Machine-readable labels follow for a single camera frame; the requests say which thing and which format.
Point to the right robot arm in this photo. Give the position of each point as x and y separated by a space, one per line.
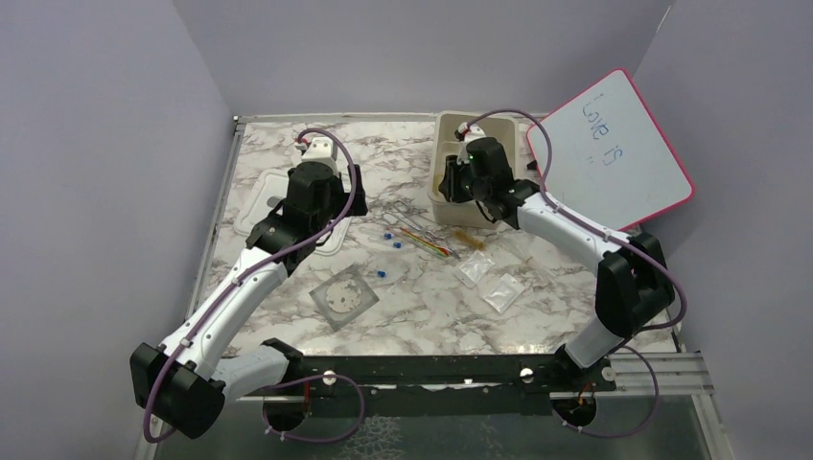
631 286

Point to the amber rubber tubing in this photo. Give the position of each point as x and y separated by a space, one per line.
443 187

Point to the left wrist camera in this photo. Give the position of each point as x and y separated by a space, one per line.
321 150

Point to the pink framed whiteboard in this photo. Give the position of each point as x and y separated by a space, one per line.
607 158

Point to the beige plastic storage bin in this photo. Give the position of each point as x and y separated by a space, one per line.
469 214

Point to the white bin lid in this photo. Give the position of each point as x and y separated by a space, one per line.
270 187

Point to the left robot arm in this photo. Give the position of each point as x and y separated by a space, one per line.
184 383

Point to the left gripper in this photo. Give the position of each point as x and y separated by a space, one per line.
344 197

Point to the metal crucible tongs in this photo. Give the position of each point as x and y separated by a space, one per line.
402 214

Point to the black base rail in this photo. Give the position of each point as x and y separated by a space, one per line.
418 386

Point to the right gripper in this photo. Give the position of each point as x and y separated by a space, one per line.
449 185

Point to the small clear zip bag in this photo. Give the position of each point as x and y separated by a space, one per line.
471 271

